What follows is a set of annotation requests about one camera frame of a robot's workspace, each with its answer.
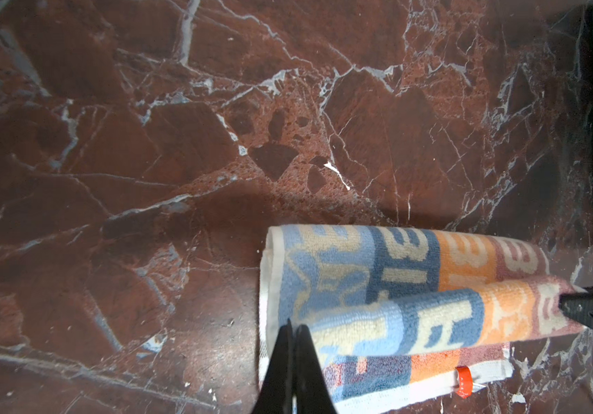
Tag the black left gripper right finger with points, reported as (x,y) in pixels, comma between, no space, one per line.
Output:
(310,388)

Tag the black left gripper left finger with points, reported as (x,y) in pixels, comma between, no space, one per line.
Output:
(276,393)

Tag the blue rabbit print towel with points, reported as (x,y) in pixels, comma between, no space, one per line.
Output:
(400,315)

